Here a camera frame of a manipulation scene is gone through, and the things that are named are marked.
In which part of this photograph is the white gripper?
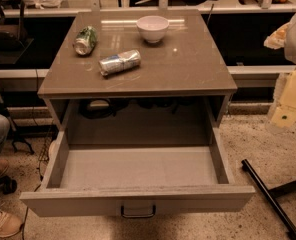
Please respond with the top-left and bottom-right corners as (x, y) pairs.
(264, 23), (296, 134)

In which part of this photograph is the silver blue redbull can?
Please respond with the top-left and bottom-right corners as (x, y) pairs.
(99, 50), (141, 76)

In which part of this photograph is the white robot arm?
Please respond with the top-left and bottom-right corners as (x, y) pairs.
(264, 13), (296, 132)

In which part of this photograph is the grey cabinet with glossy top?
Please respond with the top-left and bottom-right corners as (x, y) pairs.
(39, 10), (236, 146)

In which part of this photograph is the green soda can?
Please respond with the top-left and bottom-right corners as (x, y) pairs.
(73, 25), (97, 56)

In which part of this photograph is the open grey top drawer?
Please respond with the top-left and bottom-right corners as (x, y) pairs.
(20, 131), (255, 217)

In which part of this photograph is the white ceramic bowl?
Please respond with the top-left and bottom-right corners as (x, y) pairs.
(136, 15), (169, 43)

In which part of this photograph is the black metal stand leg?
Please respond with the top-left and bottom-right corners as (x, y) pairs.
(241, 159), (296, 240)

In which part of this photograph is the black chair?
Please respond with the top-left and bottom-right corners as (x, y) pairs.
(0, 0), (33, 64)

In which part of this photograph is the tan sneaker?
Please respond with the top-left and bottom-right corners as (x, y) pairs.
(0, 210), (22, 238)

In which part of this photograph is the black drawer handle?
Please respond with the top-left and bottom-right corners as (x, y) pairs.
(120, 205), (157, 219)

